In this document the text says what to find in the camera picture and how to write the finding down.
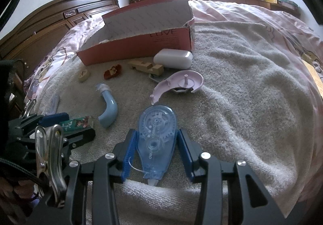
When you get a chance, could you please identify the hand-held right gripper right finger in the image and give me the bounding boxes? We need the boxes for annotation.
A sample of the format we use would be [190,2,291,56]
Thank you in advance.
[177,128,285,225]

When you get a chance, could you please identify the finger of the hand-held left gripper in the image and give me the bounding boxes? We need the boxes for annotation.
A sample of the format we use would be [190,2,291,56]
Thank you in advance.
[63,128,96,150]
[38,112,70,128]

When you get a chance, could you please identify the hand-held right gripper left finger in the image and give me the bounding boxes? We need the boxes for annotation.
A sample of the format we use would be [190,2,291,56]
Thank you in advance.
[64,128,138,225]

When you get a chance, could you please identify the green printed packet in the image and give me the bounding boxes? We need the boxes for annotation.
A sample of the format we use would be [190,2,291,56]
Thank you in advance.
[61,117,92,131]

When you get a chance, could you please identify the blue correction tape dispenser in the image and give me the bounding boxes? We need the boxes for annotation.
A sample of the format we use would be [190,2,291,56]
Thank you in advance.
[137,105,177,186]

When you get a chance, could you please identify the cream oval tag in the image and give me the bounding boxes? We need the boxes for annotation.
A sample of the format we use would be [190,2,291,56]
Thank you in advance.
[78,69,91,82]

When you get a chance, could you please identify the pink plastic dispenser shell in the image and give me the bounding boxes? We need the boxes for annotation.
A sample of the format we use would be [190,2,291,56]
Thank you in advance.
[151,70,203,104]

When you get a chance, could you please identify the white rounded plastic case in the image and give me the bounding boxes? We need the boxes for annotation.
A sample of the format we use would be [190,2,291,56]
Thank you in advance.
[153,49,193,70]

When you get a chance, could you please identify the red cardboard box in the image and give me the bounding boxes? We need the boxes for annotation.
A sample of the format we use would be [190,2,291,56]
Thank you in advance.
[76,0,196,66]

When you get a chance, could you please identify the person's left hand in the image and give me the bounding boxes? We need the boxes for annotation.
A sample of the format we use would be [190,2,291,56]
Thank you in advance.
[0,176,36,201]

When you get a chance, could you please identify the lavender plastic clip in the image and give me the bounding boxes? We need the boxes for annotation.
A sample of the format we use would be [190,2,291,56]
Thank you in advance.
[48,94,60,115]

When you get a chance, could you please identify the light blue curved tube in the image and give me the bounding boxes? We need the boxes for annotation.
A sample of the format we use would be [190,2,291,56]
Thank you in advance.
[95,83,119,128]

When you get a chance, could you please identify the small red toy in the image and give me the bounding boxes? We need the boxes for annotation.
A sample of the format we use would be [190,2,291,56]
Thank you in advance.
[104,64,122,80]

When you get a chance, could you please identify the beige towel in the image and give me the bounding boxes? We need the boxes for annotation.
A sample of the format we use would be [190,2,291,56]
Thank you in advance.
[35,21,319,225]

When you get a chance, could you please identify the wooden puzzle block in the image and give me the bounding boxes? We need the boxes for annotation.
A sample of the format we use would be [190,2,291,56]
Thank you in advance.
[128,60,164,76]

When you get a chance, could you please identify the dark wooden headboard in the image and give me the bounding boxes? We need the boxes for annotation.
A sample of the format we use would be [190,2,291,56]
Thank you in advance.
[0,0,120,82]

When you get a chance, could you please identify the pink printed bedsheet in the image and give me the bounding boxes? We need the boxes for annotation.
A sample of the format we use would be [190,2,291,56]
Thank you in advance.
[24,0,323,115]

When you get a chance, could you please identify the green box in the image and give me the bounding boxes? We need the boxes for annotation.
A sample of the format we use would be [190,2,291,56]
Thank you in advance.
[280,0,299,9]

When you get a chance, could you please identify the black braided cable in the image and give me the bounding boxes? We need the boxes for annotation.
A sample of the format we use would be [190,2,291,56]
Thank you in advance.
[0,157,51,188]

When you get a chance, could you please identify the light wooden bed frame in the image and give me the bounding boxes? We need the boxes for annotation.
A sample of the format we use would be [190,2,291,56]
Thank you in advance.
[302,60,323,101]

